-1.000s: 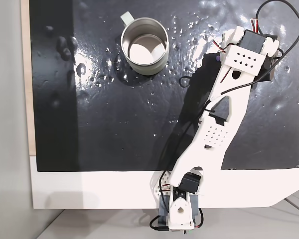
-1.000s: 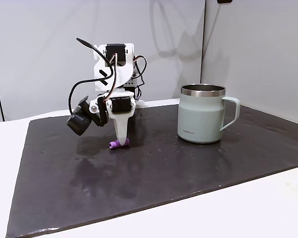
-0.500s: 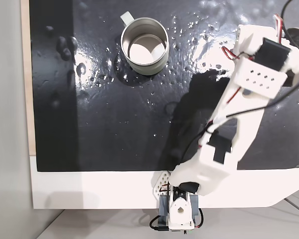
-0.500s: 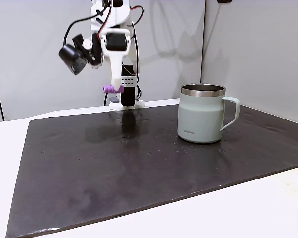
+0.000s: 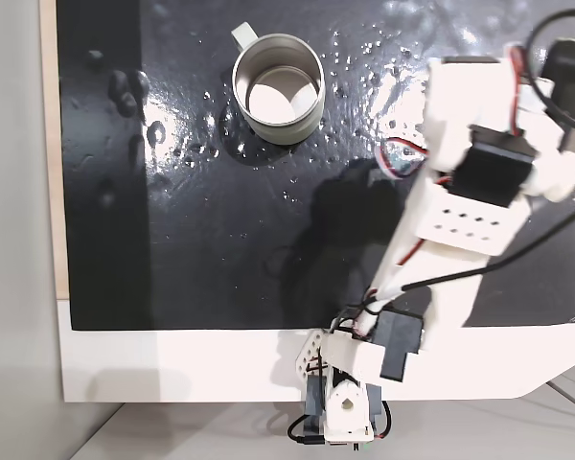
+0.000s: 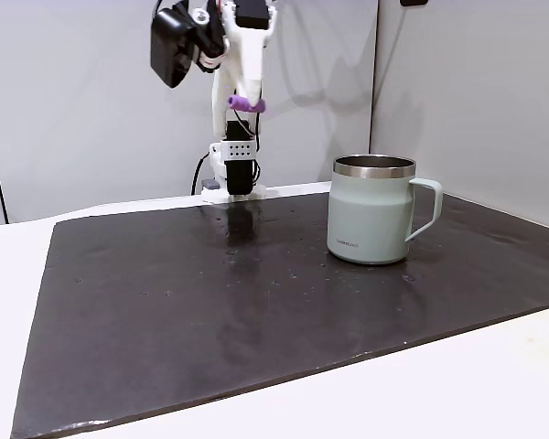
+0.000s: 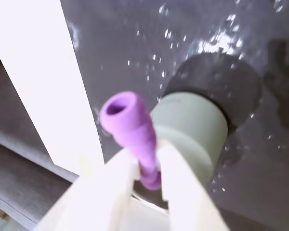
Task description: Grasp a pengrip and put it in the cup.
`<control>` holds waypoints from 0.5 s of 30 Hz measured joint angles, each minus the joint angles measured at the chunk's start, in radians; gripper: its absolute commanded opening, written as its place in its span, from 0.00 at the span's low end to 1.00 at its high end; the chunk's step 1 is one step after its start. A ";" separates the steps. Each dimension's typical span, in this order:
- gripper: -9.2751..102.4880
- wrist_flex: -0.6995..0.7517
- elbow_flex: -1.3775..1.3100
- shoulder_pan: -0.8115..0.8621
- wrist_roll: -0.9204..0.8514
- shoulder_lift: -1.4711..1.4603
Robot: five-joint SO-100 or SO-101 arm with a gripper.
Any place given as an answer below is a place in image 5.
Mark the black camera box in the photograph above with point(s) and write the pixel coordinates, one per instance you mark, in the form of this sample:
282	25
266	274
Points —
568	81

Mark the black glossy mat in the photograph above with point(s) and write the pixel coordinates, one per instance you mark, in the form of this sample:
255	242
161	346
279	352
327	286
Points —
196	239

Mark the beige wooden board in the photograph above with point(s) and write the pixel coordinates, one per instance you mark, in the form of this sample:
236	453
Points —
50	144

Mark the pale green steel-rimmed cup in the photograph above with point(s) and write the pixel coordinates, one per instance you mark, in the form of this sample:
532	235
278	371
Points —
268	100

